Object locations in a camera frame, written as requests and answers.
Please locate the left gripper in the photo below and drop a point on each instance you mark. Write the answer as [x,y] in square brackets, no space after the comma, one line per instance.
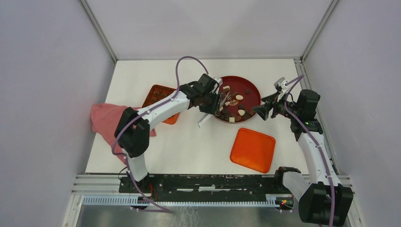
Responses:
[214,108]

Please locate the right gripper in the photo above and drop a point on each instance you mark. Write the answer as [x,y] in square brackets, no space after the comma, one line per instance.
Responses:
[263,110]

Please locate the metal serving tongs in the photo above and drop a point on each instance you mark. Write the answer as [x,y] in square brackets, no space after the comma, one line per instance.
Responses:
[224,97]

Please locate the orange chocolate box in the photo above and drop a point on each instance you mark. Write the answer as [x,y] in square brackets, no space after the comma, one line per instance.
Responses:
[157,93]

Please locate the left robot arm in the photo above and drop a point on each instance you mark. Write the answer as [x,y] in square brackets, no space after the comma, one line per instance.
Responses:
[133,130]

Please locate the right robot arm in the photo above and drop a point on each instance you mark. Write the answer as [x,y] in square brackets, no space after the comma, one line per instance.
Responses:
[323,199]

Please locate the white heart chocolate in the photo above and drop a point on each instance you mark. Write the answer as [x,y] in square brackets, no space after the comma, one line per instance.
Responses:
[241,112]

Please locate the red round tray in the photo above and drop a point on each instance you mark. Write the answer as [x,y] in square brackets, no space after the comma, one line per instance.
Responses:
[239,86]

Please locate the orange box lid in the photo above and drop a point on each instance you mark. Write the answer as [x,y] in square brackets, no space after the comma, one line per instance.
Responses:
[253,150]

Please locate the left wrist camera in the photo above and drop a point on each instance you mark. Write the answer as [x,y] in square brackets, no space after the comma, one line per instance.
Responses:
[219,82]

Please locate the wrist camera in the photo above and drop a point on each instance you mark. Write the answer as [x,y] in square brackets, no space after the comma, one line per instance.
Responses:
[281,85]
[219,82]

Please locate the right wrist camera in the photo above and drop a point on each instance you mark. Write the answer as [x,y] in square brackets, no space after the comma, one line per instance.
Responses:
[281,85]

